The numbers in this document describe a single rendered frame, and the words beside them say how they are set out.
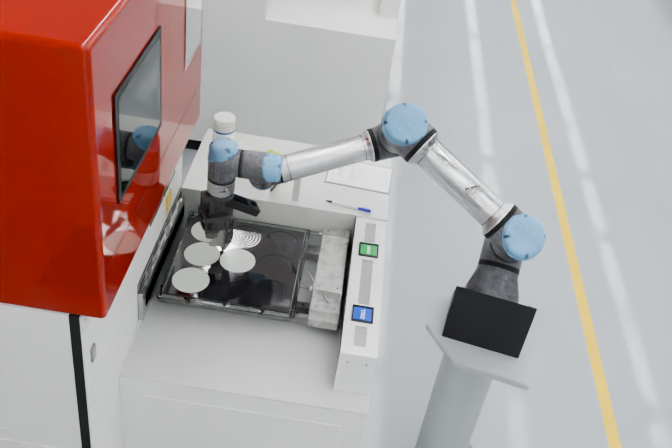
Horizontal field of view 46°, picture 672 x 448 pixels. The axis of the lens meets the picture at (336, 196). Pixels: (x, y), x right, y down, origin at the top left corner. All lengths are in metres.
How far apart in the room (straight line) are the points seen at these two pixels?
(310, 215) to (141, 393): 0.72
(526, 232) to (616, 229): 2.35
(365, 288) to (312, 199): 0.39
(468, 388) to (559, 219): 2.07
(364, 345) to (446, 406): 0.55
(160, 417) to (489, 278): 0.94
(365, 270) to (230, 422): 0.54
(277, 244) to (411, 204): 1.87
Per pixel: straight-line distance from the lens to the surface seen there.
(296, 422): 2.09
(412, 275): 3.70
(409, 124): 2.07
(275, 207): 2.40
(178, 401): 2.11
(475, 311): 2.19
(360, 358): 1.98
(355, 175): 2.54
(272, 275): 2.23
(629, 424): 3.44
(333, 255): 2.35
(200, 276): 2.22
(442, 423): 2.54
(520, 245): 2.08
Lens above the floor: 2.40
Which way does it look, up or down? 36 degrees down
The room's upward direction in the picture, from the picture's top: 9 degrees clockwise
